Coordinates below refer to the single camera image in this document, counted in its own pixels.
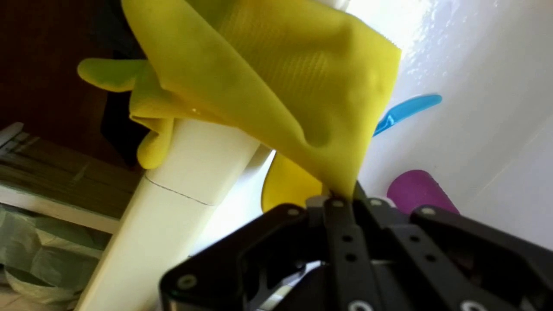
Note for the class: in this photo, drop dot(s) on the white ceramic sink basin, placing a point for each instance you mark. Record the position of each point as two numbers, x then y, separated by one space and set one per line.
485 70

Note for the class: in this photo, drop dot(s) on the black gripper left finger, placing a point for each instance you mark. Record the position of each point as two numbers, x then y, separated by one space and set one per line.
288 260

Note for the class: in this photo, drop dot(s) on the purple plastic cup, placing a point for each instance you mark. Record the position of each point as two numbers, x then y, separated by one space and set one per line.
421 190

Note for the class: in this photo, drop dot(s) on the yellow rubber glove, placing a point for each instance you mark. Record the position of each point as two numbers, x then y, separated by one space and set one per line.
271 75

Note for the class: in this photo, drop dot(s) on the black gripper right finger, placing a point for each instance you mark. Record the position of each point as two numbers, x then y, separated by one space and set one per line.
461 260

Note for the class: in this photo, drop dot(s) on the blue plastic knife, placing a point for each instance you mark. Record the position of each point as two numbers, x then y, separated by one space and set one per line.
412 109

